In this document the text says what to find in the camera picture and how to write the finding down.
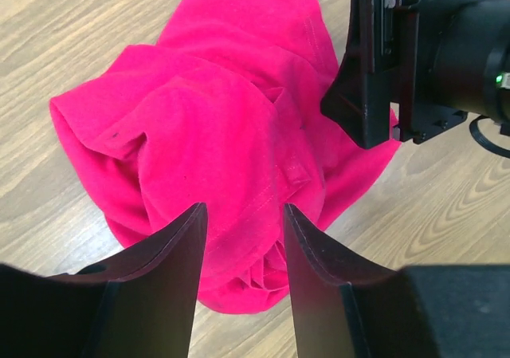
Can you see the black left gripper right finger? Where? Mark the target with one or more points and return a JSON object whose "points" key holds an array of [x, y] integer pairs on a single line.
{"points": [[344, 305]]}

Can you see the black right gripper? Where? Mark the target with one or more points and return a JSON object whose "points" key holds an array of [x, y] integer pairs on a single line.
{"points": [[454, 61]]}

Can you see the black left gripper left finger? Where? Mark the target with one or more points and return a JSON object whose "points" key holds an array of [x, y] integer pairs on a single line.
{"points": [[137, 303]]}

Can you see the magenta t shirt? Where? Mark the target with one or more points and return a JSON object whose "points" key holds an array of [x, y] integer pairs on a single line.
{"points": [[224, 109]]}

